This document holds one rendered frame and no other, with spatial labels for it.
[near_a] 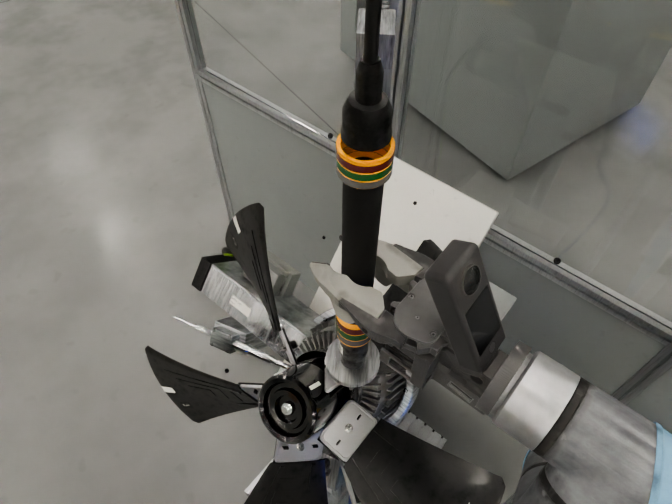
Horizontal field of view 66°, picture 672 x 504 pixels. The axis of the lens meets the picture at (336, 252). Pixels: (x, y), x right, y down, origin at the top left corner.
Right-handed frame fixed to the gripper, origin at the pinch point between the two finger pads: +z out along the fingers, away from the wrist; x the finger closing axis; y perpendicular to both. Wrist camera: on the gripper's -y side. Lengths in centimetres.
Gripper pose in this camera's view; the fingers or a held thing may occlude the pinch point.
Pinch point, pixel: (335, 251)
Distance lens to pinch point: 51.4
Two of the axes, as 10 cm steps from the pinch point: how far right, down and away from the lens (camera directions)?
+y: 0.0, 6.1, 7.9
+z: -7.7, -5.1, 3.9
